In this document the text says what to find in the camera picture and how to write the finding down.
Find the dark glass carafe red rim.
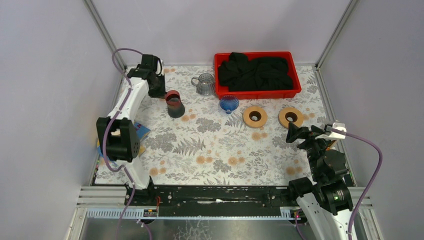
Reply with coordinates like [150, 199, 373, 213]
[165, 90, 185, 119]

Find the yellow blue cartoon book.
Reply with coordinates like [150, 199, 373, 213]
[106, 120, 151, 162]

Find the black cloth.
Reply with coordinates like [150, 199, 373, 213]
[218, 52, 294, 92]

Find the red plastic bin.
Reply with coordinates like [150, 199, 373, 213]
[214, 51, 302, 100]

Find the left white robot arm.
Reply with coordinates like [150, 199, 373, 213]
[96, 54, 167, 206]

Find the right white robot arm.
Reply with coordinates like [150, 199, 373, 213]
[286, 122, 357, 240]

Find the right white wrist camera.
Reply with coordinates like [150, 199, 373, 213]
[315, 122, 347, 141]

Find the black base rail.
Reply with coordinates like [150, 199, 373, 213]
[124, 184, 299, 218]

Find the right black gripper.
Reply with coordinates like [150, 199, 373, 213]
[285, 121, 335, 179]

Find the floral table mat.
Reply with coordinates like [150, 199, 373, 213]
[135, 65, 328, 186]

